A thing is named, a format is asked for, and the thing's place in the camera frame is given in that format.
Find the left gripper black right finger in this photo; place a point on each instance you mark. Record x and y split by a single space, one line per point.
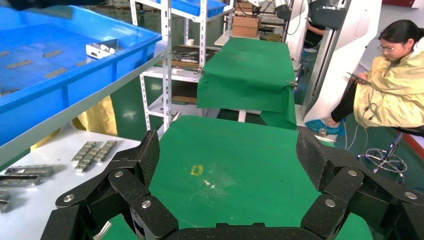
357 192

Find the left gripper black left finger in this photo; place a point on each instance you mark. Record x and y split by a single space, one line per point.
126 185

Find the pile of metal parts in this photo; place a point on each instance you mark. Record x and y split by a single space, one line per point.
184 56

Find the small notched metal strip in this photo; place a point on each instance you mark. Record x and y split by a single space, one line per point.
30 171
106 149
82 153
20 180
88 163

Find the black chrome stool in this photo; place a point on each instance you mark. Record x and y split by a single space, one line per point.
386 159

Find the silver binder clip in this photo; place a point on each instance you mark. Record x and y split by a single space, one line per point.
292 84
323 134

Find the yellow plastic bag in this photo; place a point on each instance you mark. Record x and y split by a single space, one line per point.
99 116

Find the large blue plastic bin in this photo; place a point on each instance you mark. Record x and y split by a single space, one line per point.
82 86

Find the person in yellow jacket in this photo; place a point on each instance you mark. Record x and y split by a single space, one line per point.
391 86

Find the dark smartphone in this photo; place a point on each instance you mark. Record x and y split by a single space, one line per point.
359 78

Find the white low rack shelf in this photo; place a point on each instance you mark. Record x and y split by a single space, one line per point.
179 74

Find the white machine housing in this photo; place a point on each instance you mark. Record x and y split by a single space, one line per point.
334 66

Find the grey tape strip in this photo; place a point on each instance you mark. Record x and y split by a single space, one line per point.
84 63
53 53
56 73
20 64
8 92
4 53

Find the white tape roll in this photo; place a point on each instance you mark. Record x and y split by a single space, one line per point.
190 42

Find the green cloth covered table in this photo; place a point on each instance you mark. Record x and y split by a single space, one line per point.
248 73

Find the small blue plastic bin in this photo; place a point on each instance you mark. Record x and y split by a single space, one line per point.
198 6

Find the brown cardboard box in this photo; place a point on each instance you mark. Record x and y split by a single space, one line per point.
245 28

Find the perforated grey rack post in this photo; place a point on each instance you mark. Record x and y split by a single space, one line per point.
166 49
202 30
145 99

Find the stamped sheet metal bracket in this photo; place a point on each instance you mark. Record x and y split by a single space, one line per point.
99 49

